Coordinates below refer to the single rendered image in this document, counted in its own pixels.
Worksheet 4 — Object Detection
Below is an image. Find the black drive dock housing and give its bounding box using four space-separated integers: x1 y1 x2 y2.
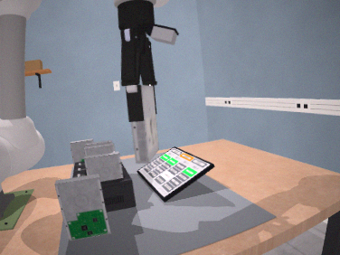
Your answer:
72 161 136 212

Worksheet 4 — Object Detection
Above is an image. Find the black-framed status screen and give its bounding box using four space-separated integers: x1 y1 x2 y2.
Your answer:
137 146 215 202

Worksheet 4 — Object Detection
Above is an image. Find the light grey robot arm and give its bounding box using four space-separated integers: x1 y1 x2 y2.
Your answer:
0 0 179 218

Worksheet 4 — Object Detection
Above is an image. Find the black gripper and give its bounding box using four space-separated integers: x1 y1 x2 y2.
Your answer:
118 0 157 122

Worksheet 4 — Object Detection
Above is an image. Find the grey flat mat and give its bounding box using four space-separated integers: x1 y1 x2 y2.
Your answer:
58 157 277 255

